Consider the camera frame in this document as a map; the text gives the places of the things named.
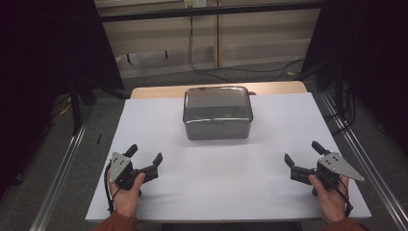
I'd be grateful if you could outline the bundle of black cables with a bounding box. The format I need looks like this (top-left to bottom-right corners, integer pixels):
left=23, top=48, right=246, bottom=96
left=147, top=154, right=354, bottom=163
left=323, top=81, right=357, bottom=136

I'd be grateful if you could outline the left hand-held gripper black cable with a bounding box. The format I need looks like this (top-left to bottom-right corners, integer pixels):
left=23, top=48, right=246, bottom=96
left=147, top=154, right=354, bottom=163
left=103, top=162, right=123, bottom=215

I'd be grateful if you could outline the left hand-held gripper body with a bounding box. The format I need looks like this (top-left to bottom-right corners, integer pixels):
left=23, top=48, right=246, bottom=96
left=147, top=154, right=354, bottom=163
left=108, top=151, right=142, bottom=191

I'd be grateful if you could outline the black metal stand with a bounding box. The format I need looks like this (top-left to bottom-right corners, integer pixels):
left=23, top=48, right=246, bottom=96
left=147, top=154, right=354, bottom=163
left=68, top=76, right=97, bottom=136

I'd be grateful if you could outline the person's left hand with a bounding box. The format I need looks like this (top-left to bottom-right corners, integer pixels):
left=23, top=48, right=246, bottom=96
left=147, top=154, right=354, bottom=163
left=107, top=168, right=146, bottom=218

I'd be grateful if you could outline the right hand-held gripper black cable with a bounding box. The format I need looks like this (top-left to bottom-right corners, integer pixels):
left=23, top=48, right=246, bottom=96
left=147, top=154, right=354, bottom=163
left=326, top=177, right=354, bottom=218

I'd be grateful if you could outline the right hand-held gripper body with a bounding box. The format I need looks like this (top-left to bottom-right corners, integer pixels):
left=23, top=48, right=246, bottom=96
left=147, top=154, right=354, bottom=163
left=315, top=151, right=366, bottom=190

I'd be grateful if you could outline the hand-held gripper black cable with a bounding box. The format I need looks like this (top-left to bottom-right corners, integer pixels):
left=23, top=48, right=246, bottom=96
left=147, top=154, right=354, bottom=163
left=326, top=177, right=354, bottom=218
left=103, top=162, right=123, bottom=215

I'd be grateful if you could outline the white table mat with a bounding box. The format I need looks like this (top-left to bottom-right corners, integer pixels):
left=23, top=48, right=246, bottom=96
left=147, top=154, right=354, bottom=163
left=85, top=91, right=373, bottom=224

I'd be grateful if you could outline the black horizontal bar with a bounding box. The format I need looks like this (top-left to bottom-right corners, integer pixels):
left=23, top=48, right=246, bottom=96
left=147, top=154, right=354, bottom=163
left=99, top=1, right=325, bottom=23

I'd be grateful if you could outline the black curtain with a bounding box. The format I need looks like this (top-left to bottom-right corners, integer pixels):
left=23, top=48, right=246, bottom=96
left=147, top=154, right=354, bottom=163
left=301, top=0, right=408, bottom=158
left=0, top=0, right=125, bottom=200

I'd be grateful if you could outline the clear plastic container box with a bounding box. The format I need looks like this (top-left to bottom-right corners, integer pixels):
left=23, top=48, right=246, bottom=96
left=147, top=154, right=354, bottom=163
left=182, top=85, right=254, bottom=141

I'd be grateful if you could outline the person's right hand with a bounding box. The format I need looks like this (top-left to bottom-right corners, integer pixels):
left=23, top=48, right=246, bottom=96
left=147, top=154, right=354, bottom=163
left=308, top=174, right=350, bottom=224

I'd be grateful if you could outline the silver metal floor rail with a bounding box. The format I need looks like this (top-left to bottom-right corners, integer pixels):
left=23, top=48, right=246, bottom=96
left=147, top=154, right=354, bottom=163
left=28, top=121, right=89, bottom=231
left=320, top=92, right=408, bottom=231

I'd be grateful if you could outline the long black floor cable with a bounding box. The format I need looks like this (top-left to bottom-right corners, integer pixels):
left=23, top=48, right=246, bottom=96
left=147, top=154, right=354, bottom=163
left=187, top=15, right=306, bottom=83

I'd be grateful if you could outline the white wall outlet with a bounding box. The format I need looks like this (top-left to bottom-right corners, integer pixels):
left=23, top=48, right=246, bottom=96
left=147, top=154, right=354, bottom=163
left=183, top=0, right=208, bottom=9

